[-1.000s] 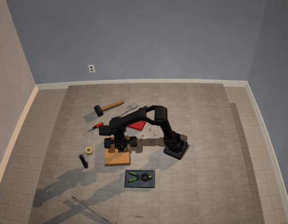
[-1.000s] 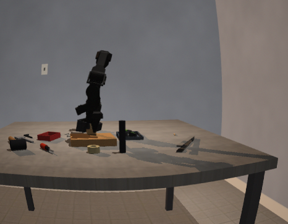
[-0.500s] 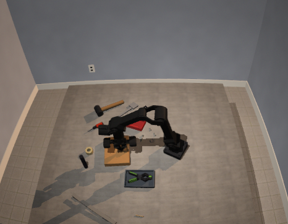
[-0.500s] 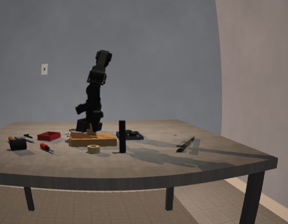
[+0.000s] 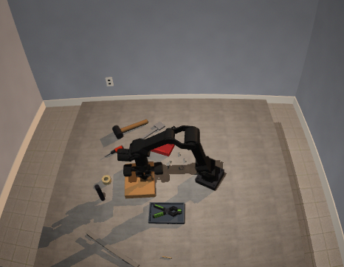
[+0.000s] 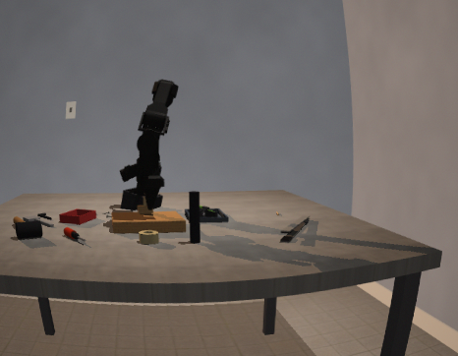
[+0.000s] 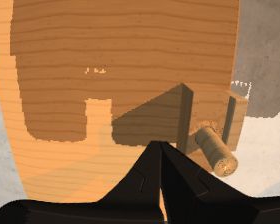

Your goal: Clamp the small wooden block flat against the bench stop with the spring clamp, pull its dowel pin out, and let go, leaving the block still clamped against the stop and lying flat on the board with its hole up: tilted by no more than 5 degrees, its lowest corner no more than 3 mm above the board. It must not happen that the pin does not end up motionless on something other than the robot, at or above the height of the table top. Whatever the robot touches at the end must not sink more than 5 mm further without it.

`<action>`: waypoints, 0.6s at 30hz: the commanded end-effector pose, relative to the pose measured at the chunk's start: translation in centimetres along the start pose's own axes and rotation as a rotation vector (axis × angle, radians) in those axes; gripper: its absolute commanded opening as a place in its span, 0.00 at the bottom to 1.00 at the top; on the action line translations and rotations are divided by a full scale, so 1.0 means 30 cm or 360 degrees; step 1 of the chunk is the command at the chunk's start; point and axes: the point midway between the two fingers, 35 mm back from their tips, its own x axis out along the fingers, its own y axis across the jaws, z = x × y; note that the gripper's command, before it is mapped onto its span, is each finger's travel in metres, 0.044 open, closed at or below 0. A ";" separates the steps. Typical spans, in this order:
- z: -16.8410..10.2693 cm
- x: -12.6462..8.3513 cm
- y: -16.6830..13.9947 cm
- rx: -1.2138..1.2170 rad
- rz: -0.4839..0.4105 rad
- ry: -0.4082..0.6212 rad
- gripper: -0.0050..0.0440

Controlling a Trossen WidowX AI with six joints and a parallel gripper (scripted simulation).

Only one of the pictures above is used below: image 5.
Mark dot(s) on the orange wooden board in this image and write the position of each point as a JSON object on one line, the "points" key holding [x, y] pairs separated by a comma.
{"points": [[136, 187]]}

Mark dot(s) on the red open tray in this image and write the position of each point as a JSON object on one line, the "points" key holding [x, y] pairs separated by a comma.
{"points": [[164, 150]]}

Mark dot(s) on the black mallet with wooden handle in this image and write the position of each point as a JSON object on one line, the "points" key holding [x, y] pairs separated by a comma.
{"points": [[119, 132]]}

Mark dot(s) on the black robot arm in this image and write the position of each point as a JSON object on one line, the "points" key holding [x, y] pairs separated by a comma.
{"points": [[141, 149]]}

